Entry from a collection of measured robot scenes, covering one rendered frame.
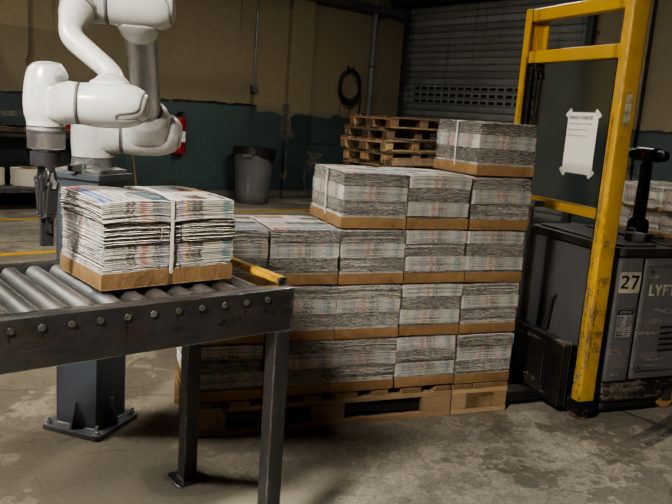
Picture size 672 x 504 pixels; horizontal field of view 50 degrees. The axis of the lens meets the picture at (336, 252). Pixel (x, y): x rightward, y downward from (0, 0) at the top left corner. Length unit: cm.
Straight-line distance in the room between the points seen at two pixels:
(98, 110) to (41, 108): 13
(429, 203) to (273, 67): 786
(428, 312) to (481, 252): 35
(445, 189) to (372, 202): 33
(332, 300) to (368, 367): 35
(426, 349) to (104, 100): 185
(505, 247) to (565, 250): 54
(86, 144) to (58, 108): 93
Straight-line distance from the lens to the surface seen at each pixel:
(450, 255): 311
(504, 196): 320
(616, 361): 358
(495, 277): 324
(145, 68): 250
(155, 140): 274
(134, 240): 189
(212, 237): 198
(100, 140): 278
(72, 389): 301
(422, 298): 309
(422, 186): 299
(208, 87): 1017
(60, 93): 187
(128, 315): 177
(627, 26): 331
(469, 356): 330
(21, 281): 203
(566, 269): 371
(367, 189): 289
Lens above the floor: 127
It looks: 11 degrees down
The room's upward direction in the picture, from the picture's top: 4 degrees clockwise
